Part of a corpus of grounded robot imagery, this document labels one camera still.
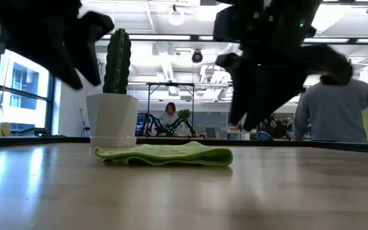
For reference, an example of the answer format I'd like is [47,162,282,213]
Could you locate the thin leaning floor stand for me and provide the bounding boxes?
[80,108,91,138]

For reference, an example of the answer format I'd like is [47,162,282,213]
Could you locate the black metal background stand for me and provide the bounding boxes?
[146,82,196,128]

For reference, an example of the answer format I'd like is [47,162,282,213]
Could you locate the small green background plant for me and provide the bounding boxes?
[177,109,193,122]

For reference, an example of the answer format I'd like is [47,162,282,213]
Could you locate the dark framed window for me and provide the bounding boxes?
[0,47,57,137]

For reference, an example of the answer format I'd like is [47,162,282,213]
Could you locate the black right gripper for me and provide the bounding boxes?
[215,31,353,132]

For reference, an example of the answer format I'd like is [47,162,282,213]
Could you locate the round white ceiling lamp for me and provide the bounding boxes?
[167,6,186,26]

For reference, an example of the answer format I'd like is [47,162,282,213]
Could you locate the black aluminium table frame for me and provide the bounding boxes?
[0,135,368,153]

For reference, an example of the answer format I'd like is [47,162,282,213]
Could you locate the long ceiling tube lamp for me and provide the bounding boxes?
[303,37,351,44]

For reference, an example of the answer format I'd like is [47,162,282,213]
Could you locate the green cactus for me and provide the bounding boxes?
[103,28,132,95]

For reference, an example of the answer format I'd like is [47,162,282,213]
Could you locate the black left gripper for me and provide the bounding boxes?
[8,9,114,90]

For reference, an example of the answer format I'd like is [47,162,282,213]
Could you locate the blue rounded background object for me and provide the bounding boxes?
[256,131,273,142]

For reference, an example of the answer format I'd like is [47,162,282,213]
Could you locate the light green microfiber towel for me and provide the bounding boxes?
[94,141,234,167]

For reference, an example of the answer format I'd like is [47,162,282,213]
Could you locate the small tan box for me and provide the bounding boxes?
[0,123,13,137]

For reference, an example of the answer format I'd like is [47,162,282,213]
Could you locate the person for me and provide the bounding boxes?
[266,117,282,139]
[157,102,182,135]
[293,75,368,144]

